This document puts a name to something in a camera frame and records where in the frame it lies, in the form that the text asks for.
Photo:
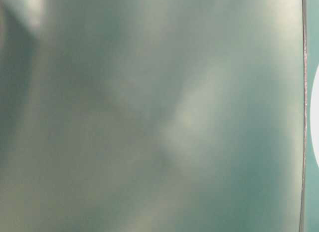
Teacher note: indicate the white round bowl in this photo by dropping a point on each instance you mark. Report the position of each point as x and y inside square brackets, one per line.
[314, 116]

